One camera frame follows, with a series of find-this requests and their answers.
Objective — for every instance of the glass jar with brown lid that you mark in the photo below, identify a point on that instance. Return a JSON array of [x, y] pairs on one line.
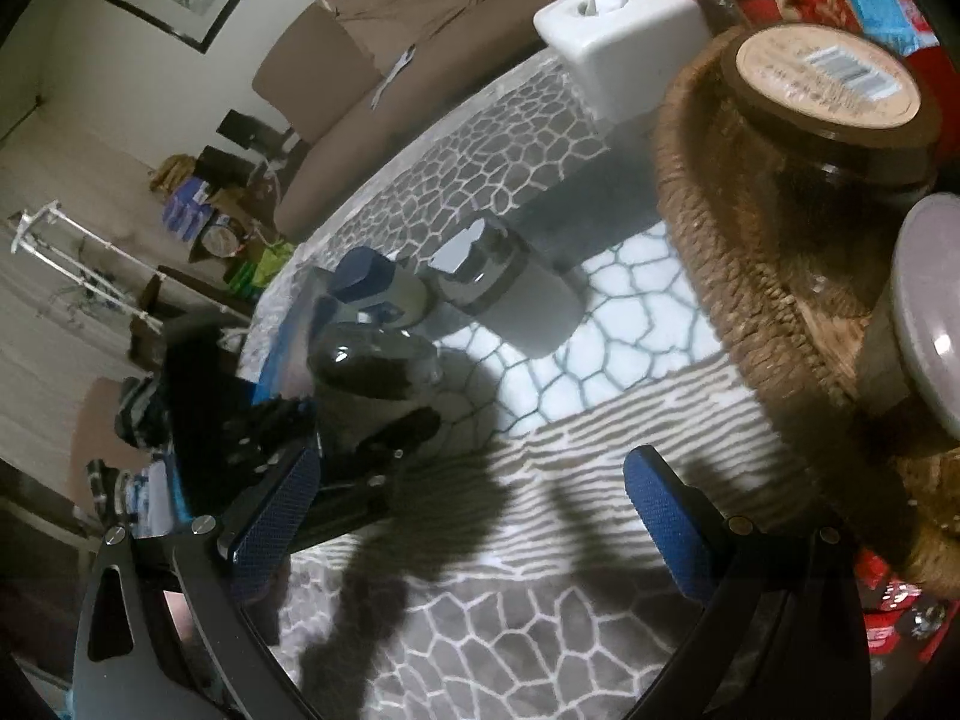
[[825, 165]]

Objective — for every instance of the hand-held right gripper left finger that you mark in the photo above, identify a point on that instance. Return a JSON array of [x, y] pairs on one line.
[[274, 521]]

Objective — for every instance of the brown sofa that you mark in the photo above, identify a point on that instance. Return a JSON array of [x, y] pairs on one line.
[[375, 22]]

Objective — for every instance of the white pole rack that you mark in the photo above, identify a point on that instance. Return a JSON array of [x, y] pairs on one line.
[[82, 247]]

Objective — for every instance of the silver label dark cap bottle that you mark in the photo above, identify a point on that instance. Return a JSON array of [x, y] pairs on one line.
[[367, 364]]

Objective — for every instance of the purple box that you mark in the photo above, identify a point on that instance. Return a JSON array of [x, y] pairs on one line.
[[187, 206]]

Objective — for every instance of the woven wicker basket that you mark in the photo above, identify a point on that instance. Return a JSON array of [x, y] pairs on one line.
[[742, 270]]

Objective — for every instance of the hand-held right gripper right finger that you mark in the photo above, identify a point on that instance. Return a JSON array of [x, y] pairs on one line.
[[667, 521]]

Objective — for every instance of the blue snack packet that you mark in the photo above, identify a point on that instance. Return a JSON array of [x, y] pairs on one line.
[[892, 7]]

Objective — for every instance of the white square dispenser box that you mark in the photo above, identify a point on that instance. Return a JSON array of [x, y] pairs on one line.
[[626, 45]]

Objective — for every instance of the yellow bag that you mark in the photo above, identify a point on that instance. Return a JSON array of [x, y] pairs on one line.
[[174, 172]]

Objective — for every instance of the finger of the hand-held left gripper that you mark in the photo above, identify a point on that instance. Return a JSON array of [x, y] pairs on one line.
[[274, 424], [405, 435]]

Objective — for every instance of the green packets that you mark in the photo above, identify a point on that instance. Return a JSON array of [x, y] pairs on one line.
[[259, 270]]

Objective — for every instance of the patterned grey white tablecloth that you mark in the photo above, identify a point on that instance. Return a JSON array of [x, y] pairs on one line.
[[525, 555]]

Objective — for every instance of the blue cap bottle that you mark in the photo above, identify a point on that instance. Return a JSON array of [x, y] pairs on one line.
[[375, 281]]

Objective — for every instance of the white paper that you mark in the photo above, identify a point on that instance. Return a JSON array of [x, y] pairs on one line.
[[394, 75]]

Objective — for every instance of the grey tumbler with chrome lid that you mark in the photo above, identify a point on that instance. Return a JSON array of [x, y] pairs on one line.
[[510, 292]]

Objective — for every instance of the jar with grey lid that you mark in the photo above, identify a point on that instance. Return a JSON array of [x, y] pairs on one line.
[[926, 300]]

